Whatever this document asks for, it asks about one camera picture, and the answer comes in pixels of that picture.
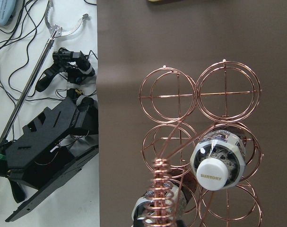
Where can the copper wire bottle basket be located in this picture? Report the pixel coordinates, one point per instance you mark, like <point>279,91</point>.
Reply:
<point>184,109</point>

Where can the tea bottle two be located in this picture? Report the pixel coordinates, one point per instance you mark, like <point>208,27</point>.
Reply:
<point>218,160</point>

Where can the tea bottle three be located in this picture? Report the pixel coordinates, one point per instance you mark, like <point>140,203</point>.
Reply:
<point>189,186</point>

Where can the black device on side table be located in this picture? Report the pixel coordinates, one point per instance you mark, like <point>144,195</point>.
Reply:
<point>54,147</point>

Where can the metal telescopic pole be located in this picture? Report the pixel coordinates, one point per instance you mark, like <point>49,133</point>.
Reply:
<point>55,31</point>

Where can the teach pendant tablet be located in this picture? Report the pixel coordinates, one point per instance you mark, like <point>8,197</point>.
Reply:
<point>6,10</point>

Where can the black handheld camera rig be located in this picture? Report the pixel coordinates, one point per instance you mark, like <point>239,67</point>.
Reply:
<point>75,64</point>

